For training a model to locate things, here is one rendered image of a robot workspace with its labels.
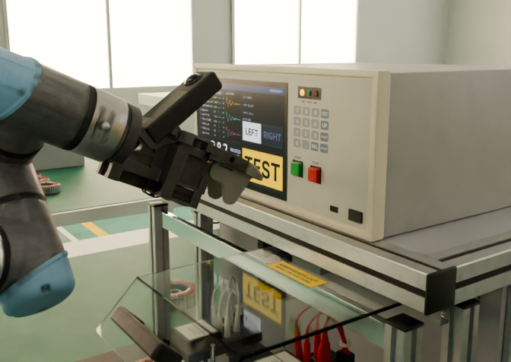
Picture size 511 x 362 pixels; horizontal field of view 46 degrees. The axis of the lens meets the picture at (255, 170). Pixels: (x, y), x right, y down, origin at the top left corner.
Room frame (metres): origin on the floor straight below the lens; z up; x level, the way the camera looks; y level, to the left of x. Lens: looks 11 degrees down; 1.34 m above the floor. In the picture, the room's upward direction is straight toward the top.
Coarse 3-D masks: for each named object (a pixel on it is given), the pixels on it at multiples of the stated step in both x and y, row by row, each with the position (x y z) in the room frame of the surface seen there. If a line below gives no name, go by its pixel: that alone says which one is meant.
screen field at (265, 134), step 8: (248, 128) 0.91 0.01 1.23; (256, 128) 0.89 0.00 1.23; (264, 128) 0.87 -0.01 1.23; (272, 128) 0.86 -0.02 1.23; (280, 128) 0.84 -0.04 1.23; (248, 136) 0.91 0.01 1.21; (256, 136) 0.89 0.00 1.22; (264, 136) 0.87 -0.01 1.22; (272, 136) 0.86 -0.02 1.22; (280, 136) 0.84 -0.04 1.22; (272, 144) 0.86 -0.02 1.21; (280, 144) 0.84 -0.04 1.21
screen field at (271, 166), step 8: (248, 152) 0.91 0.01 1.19; (256, 152) 0.89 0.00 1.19; (248, 160) 0.91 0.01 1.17; (256, 160) 0.89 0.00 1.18; (264, 160) 0.87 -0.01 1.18; (272, 160) 0.86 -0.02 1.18; (280, 160) 0.84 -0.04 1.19; (264, 168) 0.87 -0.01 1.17; (272, 168) 0.86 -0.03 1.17; (280, 168) 0.84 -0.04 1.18; (264, 176) 0.87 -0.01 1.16; (272, 176) 0.86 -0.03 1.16; (280, 176) 0.84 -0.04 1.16; (264, 184) 0.87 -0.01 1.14; (272, 184) 0.86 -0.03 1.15; (280, 184) 0.84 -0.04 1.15
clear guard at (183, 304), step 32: (256, 256) 0.78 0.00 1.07; (288, 256) 0.78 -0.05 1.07; (128, 288) 0.70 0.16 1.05; (160, 288) 0.67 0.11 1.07; (192, 288) 0.67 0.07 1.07; (224, 288) 0.67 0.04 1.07; (256, 288) 0.67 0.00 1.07; (288, 288) 0.67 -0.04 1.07; (320, 288) 0.67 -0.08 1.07; (352, 288) 0.67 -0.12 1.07; (160, 320) 0.61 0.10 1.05; (192, 320) 0.58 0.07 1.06; (224, 320) 0.58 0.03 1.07; (256, 320) 0.58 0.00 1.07; (288, 320) 0.58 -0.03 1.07; (320, 320) 0.58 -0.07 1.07; (352, 320) 0.59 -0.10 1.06; (128, 352) 0.61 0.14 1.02; (192, 352) 0.55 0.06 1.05; (224, 352) 0.52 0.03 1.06; (256, 352) 0.52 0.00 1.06
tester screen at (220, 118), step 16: (224, 96) 0.97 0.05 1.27; (240, 96) 0.93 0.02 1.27; (256, 96) 0.89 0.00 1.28; (272, 96) 0.86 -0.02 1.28; (208, 112) 1.01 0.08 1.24; (224, 112) 0.97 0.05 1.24; (240, 112) 0.93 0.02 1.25; (256, 112) 0.89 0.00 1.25; (272, 112) 0.86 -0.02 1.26; (208, 128) 1.01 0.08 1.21; (224, 128) 0.97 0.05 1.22; (240, 128) 0.93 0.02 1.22; (240, 144) 0.93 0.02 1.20; (256, 144) 0.89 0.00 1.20
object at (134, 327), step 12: (120, 312) 0.61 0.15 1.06; (120, 324) 0.59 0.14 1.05; (132, 324) 0.58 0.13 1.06; (132, 336) 0.57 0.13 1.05; (144, 336) 0.56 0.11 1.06; (156, 336) 0.55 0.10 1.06; (144, 348) 0.54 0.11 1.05; (156, 348) 0.53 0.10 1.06; (168, 348) 0.54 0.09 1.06; (156, 360) 0.53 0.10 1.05; (168, 360) 0.54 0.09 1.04; (180, 360) 0.54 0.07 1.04
